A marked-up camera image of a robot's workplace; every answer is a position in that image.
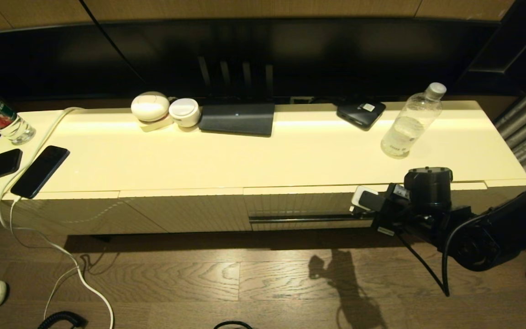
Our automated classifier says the clear bottle white cap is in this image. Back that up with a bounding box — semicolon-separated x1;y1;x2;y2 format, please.
380;82;447;159

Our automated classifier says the dark metal rail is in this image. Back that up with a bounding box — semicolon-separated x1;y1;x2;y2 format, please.
249;214;375;224

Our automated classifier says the cream ribbed drawer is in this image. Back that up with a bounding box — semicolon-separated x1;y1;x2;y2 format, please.
244;182;487;232

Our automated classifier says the cream tv cabinet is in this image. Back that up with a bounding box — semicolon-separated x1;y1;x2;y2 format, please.
0;101;526;236

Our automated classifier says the black box with sticker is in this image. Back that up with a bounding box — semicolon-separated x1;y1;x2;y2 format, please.
336;101;387;132

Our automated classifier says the dark grey router box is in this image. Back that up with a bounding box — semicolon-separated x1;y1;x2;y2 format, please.
198;103;276;137

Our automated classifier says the cream ribbed cabinet door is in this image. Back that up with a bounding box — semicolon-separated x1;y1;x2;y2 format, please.
119;188;253;233

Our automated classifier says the black television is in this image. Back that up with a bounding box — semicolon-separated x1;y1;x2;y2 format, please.
0;18;503;103

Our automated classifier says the white round device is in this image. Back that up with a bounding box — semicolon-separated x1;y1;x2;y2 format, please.
168;98;201;128

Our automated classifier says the cream flat base block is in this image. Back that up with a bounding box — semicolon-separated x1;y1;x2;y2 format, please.
139;114;175;133

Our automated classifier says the white egg-shaped device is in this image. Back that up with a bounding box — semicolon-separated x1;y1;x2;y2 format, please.
131;91;170;122

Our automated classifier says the cream scratched cabinet door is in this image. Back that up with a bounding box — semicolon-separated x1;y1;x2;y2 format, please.
0;191;168;236

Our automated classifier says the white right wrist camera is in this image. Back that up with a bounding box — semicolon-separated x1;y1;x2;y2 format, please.
349;186;382;214

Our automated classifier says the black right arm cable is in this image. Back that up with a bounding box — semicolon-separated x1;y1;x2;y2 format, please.
398;212;492;297

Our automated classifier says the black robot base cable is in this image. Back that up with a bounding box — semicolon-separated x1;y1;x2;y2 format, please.
213;320;254;329

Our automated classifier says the thick white power cable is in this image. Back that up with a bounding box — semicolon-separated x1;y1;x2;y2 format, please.
0;107;115;329

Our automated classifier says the black coiled cable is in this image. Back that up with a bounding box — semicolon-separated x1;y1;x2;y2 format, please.
38;311;89;329

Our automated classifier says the thin white charging cable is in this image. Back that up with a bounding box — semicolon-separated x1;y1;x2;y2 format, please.
8;197;83;320

